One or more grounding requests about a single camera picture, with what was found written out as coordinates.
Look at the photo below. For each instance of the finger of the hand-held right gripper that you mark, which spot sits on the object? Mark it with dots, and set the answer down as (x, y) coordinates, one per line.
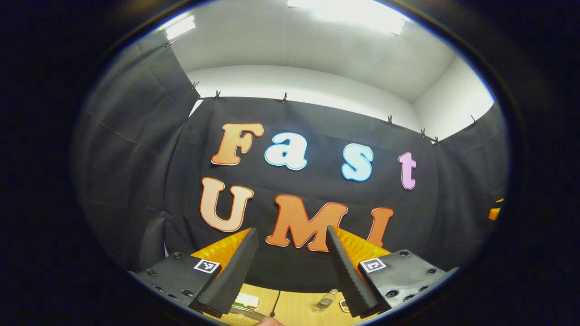
(495, 213)

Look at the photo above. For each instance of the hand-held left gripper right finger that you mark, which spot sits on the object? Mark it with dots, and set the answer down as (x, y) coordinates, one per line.
(349, 280)

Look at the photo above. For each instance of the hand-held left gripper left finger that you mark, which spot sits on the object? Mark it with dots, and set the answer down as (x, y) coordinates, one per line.
(235, 276)

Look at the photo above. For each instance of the pile of yellow soybeans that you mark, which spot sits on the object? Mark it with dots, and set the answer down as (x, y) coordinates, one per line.
(238, 320)

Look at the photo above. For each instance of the white divided dish of beans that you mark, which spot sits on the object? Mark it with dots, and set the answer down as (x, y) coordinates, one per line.
(345, 306)

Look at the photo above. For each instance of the sandwich with lettuce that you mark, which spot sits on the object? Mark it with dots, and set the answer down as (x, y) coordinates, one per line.
(248, 301)

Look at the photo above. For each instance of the clear plastic water bottle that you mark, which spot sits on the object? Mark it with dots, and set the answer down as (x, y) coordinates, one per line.
(324, 303)

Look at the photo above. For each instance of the row of black cloth clips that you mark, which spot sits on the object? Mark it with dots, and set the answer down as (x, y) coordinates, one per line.
(284, 98)

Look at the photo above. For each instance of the large ceiling light panel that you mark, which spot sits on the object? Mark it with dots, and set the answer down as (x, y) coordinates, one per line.
(349, 13)

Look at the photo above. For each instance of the narrow ceiling light strip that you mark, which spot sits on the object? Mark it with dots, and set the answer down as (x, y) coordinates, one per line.
(180, 27)

